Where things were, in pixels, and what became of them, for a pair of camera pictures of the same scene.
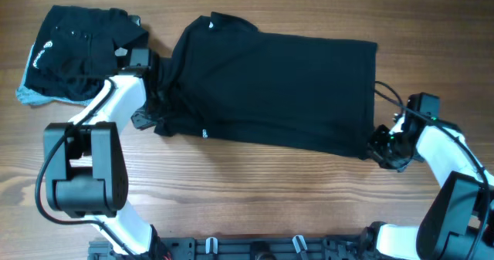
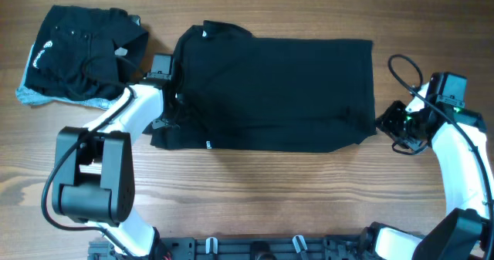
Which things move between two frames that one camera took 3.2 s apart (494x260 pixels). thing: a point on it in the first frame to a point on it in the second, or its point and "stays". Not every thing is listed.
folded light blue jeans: (28, 96) stays
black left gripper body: (150, 114) to (171, 117)
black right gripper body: (388, 150) to (404, 126)
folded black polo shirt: (76, 48) stays
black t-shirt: (228, 81) stays
